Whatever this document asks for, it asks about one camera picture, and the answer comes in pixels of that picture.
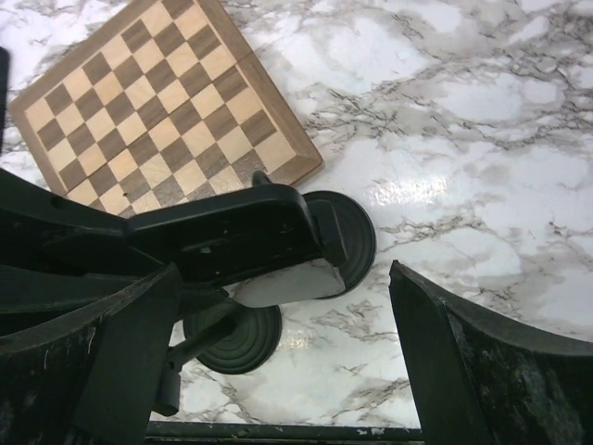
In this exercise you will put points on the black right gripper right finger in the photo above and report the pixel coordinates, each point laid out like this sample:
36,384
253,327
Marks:
479,377

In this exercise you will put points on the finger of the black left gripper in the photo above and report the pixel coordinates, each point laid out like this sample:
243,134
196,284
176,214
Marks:
57,255

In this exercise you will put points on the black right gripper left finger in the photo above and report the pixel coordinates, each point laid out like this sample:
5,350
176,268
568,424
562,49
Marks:
90,376

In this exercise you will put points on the wooden chessboard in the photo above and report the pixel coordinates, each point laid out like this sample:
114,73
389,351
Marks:
165,103

